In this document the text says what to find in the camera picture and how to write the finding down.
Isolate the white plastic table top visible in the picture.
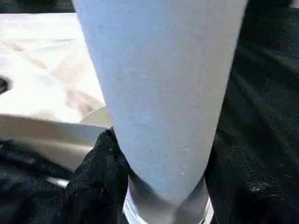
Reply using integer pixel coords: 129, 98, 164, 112
0, 13, 114, 174

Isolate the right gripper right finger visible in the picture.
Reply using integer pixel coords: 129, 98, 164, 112
205, 133, 299, 224

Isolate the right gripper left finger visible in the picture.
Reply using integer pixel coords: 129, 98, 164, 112
56, 129, 131, 224

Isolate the white plastic table leg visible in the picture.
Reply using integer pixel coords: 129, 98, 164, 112
71, 0, 249, 224

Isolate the black work mat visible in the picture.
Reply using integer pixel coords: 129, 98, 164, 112
0, 0, 299, 224

